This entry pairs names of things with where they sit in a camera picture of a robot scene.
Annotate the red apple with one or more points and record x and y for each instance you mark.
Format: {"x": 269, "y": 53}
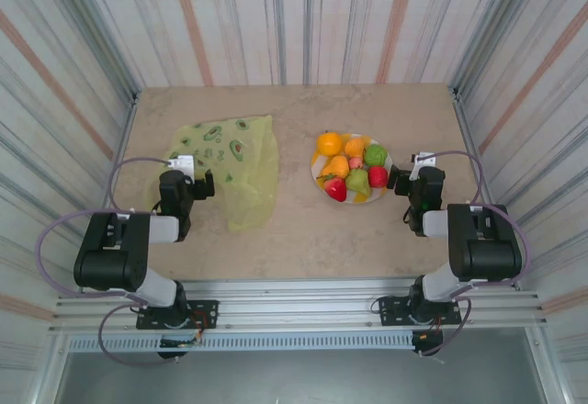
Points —
{"x": 377, "y": 176}

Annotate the bumpy bright green fruit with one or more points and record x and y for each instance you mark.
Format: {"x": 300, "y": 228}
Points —
{"x": 376, "y": 155}

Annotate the pale green pear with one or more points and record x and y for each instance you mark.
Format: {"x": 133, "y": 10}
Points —
{"x": 358, "y": 181}

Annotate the small pink peach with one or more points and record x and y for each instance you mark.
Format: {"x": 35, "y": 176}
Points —
{"x": 356, "y": 163}

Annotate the small orange pear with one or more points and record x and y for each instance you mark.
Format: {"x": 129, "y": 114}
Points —
{"x": 354, "y": 148}

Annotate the yellow avocado print plastic bag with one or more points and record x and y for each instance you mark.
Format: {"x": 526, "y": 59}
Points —
{"x": 248, "y": 156}

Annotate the large yellow orange pear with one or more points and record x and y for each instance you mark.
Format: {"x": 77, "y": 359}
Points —
{"x": 337, "y": 166}

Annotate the red strawberry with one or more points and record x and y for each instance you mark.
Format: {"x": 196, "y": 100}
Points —
{"x": 335, "y": 188}

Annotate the orange fruit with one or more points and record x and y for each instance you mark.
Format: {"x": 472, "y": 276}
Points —
{"x": 329, "y": 143}

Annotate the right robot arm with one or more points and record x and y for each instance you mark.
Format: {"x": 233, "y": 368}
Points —
{"x": 487, "y": 248}

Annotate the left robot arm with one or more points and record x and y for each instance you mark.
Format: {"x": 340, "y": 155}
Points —
{"x": 110, "y": 257}

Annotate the yellow white striped plate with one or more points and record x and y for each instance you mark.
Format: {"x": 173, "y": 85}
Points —
{"x": 354, "y": 198}

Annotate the black connector box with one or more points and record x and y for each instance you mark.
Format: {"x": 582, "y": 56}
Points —
{"x": 427, "y": 342}
{"x": 172, "y": 351}

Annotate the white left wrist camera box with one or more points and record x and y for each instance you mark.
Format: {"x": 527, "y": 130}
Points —
{"x": 181, "y": 164}

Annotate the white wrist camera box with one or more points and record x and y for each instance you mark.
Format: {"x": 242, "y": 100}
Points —
{"x": 181, "y": 164}
{"x": 425, "y": 160}

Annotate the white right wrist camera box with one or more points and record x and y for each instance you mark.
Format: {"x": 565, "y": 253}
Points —
{"x": 425, "y": 160}

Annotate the aluminium side rail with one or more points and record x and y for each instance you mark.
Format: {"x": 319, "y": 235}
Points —
{"x": 122, "y": 128}
{"x": 467, "y": 133}

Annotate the aluminium mounting rail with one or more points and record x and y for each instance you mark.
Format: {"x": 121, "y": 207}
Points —
{"x": 294, "y": 298}

